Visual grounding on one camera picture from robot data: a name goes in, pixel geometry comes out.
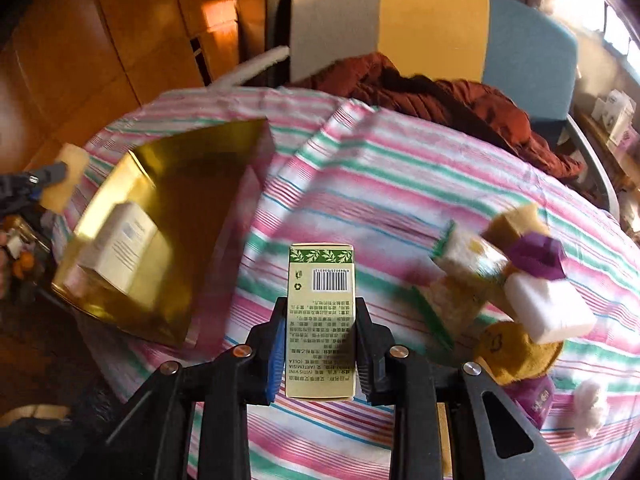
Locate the grey yellow blue headboard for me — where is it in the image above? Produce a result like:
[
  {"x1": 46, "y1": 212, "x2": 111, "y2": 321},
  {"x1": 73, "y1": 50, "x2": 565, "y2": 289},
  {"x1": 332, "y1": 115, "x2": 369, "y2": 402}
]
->
[{"x1": 290, "y1": 0, "x2": 581, "y2": 136}]

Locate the wooden bedside table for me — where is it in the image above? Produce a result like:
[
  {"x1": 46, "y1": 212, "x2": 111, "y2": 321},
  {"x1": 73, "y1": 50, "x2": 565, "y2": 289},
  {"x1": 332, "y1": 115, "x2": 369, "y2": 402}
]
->
[{"x1": 575, "y1": 110, "x2": 640, "y2": 221}]

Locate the gold tray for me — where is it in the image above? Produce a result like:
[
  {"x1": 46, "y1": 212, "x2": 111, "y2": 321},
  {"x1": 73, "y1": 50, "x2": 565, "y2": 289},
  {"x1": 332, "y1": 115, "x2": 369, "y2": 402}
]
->
[{"x1": 50, "y1": 117, "x2": 277, "y2": 349}]

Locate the white carton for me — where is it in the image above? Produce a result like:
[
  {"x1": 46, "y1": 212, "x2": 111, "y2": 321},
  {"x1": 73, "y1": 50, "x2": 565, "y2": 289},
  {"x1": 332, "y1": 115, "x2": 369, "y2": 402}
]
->
[{"x1": 592, "y1": 89, "x2": 636, "y2": 136}]

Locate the red-brown blanket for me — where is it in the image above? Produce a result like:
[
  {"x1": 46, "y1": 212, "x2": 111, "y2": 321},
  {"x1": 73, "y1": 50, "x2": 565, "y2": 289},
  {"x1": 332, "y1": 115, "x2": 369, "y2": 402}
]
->
[{"x1": 295, "y1": 52, "x2": 598, "y2": 181}]

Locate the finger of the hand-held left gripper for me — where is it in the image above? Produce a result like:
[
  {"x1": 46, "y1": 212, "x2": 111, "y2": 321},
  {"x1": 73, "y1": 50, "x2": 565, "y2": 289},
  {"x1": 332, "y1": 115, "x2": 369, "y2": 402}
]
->
[{"x1": 27, "y1": 161, "x2": 69, "y2": 187}]

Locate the green printed packet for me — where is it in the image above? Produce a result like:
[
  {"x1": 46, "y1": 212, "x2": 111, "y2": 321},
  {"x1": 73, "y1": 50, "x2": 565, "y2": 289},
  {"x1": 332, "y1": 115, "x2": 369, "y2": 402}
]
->
[{"x1": 410, "y1": 275, "x2": 497, "y2": 351}]

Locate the white foam block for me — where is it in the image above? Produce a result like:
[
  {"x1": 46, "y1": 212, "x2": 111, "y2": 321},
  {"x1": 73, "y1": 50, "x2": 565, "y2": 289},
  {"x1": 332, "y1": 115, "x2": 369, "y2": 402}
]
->
[{"x1": 502, "y1": 271, "x2": 598, "y2": 345}]

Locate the striped bed sheet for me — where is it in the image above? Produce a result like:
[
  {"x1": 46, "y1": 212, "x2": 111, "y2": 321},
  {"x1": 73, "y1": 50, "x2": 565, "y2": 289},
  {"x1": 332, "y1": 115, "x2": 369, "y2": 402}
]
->
[{"x1": 50, "y1": 85, "x2": 640, "y2": 480}]

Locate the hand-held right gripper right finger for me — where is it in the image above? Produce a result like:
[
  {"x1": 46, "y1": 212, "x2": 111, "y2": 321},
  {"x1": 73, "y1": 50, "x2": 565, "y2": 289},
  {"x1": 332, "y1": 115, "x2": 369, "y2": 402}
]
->
[{"x1": 354, "y1": 297, "x2": 576, "y2": 480}]

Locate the curved wooden board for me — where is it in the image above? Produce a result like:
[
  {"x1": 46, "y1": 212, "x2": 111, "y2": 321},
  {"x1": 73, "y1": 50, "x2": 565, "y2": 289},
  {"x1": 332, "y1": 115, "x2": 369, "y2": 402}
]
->
[{"x1": 236, "y1": 0, "x2": 269, "y2": 77}]

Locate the cream box with green band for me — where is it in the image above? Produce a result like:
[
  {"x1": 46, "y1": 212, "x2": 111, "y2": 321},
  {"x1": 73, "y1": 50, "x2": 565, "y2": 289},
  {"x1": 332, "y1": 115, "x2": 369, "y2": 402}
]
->
[{"x1": 285, "y1": 243, "x2": 357, "y2": 401}]

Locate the white bed rail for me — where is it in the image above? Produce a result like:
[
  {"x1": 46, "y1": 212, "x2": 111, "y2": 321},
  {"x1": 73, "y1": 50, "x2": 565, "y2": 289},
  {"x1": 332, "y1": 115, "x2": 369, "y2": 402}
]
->
[{"x1": 215, "y1": 45, "x2": 291, "y2": 89}]

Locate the wooden wardrobe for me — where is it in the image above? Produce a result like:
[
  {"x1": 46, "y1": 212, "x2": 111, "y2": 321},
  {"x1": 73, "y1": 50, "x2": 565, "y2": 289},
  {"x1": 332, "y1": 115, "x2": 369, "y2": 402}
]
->
[{"x1": 0, "y1": 0, "x2": 241, "y2": 173}]

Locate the grey bed rail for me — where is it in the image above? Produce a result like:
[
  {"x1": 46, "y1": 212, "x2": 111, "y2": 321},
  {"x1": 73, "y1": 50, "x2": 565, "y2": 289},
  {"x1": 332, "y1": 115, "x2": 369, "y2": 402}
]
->
[{"x1": 565, "y1": 112, "x2": 622, "y2": 222}]

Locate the white box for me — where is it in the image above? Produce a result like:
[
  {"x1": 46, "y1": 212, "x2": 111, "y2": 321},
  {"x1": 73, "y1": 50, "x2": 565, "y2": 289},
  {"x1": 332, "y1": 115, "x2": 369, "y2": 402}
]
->
[{"x1": 77, "y1": 201, "x2": 160, "y2": 295}]

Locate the white packet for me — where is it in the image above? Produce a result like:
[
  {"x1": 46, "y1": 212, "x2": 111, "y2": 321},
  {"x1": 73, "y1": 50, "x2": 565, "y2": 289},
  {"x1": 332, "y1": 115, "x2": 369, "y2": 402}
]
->
[{"x1": 430, "y1": 220, "x2": 511, "y2": 286}]

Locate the yellow knitted sock bundle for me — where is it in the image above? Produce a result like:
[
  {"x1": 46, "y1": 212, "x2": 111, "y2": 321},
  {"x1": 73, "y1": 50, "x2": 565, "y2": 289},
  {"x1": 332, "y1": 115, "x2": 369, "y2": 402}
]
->
[{"x1": 472, "y1": 321, "x2": 566, "y2": 387}]

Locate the purple packet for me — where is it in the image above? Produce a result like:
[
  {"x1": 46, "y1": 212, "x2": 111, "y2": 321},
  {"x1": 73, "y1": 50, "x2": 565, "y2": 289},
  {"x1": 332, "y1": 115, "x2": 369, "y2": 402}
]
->
[
  {"x1": 507, "y1": 232, "x2": 568, "y2": 281},
  {"x1": 505, "y1": 375, "x2": 557, "y2": 431}
]

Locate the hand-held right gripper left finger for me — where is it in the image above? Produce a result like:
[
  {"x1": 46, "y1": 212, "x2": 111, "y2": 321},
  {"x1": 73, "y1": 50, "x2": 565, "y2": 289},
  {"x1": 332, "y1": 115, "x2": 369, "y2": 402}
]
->
[{"x1": 97, "y1": 297, "x2": 289, "y2": 480}]

